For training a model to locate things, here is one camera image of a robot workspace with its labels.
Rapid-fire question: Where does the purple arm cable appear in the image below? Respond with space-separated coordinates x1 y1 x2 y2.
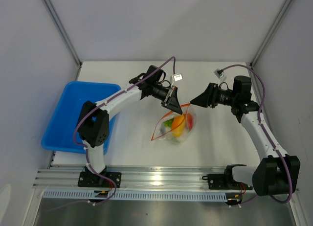
45 56 177 212
221 64 294 208

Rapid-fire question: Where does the yellow toy lemon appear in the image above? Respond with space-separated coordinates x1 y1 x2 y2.
172 115 185 137

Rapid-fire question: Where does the aluminium corner post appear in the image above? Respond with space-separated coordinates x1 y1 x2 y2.
249 0 295 68
42 0 82 67

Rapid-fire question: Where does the right aluminium corner post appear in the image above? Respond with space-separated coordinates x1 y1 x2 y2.
249 0 295 68

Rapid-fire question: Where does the blue plastic bin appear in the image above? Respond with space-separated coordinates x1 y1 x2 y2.
41 81 121 154

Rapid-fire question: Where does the aluminium front frame rail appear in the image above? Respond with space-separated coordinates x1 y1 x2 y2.
32 165 224 192

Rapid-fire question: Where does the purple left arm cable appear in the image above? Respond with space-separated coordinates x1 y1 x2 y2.
45 56 177 212

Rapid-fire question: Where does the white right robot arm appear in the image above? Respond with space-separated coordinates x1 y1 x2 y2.
190 76 300 196

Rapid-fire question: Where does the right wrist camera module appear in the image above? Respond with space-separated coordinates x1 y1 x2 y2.
214 69 227 84

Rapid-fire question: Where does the white slotted cable duct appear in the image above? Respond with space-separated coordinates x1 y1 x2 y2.
43 189 227 202

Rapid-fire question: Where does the left aluminium corner post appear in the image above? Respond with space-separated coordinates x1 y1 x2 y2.
42 0 82 67

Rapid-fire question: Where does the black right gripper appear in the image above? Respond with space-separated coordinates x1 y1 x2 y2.
190 83 238 109

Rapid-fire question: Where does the orange red toy mango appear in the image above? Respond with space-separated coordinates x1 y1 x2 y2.
186 113 194 130

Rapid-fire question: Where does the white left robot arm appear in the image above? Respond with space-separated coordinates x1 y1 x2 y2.
74 65 183 187

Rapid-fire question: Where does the right side aluminium rail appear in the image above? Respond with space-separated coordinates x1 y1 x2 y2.
242 66 287 159

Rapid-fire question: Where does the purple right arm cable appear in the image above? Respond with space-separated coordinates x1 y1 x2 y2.
221 64 294 208

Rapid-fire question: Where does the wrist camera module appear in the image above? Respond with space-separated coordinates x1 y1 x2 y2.
170 73 183 87
214 69 227 84

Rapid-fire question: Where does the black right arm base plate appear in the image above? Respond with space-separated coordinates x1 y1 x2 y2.
201 174 253 190

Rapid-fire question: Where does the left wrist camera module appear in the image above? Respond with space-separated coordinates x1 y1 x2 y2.
170 73 183 87

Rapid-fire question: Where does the white green toy cauliflower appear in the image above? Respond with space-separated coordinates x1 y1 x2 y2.
160 127 188 143

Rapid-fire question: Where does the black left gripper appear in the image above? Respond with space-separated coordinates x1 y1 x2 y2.
152 83 182 115

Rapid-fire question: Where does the clear orange-zipper zip bag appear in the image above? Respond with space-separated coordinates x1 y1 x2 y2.
151 103 197 144

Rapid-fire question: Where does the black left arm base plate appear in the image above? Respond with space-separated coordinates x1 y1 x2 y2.
77 170 122 188

